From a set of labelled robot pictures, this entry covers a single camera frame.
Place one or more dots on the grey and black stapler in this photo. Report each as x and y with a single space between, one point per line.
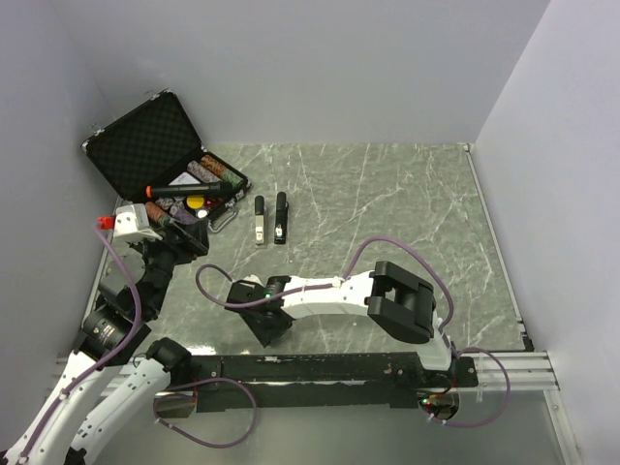
259 213

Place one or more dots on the yellow poker chip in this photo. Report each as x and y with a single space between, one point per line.
195 202

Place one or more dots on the black poker chip case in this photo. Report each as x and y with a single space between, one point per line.
156 144

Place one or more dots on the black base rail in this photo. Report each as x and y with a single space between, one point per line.
287 381

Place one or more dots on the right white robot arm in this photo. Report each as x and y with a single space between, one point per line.
402 304

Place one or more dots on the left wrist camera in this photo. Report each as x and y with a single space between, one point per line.
129 223

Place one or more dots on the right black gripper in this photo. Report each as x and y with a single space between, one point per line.
265 336

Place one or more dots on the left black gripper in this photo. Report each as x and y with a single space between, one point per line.
194 241

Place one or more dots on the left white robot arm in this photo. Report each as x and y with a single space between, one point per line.
78 419

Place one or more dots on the black orange marker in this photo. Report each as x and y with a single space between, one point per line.
212 189

